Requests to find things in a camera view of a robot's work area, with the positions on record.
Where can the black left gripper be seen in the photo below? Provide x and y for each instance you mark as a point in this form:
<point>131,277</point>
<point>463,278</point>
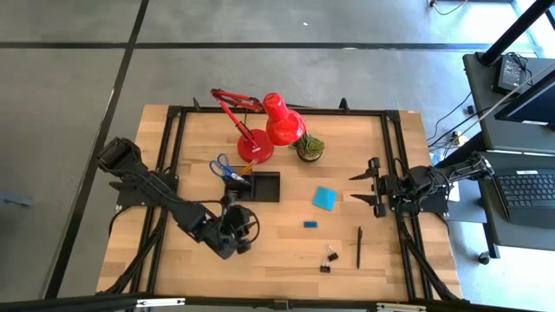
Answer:
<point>227,234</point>

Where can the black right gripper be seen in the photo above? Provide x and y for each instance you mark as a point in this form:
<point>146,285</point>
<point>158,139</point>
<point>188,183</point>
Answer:
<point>385,190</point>

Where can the blue sticky note pad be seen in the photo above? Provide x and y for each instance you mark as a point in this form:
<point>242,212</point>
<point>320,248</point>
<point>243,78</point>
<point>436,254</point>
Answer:
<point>325,198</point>

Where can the orange pencil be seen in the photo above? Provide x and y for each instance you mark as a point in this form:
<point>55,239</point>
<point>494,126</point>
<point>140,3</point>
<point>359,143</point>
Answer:
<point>250,167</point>

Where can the black pen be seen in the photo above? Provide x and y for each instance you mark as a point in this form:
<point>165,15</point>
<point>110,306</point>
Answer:
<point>359,247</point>

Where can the blue eraser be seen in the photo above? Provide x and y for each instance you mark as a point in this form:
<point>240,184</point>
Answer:
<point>310,224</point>

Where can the black binder clip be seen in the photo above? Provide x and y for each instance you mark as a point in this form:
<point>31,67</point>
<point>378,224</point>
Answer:
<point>325,268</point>
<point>332,256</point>

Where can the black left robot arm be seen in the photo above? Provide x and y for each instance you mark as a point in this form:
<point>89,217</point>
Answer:
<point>143,186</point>

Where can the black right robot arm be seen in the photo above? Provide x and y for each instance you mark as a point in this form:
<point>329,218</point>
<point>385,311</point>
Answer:
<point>459,171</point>

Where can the black mesh desk organizer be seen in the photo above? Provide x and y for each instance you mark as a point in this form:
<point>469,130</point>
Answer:
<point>266,186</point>

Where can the potted succulent in black pot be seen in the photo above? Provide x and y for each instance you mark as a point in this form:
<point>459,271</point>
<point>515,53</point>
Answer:
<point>308,147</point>

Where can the white power strip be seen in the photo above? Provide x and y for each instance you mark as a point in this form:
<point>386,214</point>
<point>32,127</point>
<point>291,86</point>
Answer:
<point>459,138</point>

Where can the red desk lamp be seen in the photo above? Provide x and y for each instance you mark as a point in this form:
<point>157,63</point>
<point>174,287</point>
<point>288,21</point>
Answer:
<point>284,123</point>

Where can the black caster wheel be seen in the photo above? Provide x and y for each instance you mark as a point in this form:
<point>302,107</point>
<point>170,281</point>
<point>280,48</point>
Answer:
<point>484,258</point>

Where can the dark grey side desk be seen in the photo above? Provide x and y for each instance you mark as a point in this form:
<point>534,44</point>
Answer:
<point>490,121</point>

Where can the black laptop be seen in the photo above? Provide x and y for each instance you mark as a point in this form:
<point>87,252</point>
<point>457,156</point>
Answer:
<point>524,190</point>

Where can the black power adapter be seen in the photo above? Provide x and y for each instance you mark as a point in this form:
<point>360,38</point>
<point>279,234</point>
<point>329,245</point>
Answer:
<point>509,73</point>

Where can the black computer monitor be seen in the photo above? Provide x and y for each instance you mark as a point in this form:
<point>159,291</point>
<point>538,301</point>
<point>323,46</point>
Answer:
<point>533,104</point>

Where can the black support pole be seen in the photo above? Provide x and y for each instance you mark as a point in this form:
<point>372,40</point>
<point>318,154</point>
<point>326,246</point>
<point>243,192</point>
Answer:
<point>511,32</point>

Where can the small grey flat object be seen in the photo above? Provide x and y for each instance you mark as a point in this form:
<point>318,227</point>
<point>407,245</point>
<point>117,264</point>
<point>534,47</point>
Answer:
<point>15,200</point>

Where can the black aluminium table frame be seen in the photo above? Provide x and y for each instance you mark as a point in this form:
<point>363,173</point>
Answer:
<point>347,112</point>

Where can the silver metal bracket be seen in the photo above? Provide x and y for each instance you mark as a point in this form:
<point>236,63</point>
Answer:
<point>160,302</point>
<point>401,307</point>

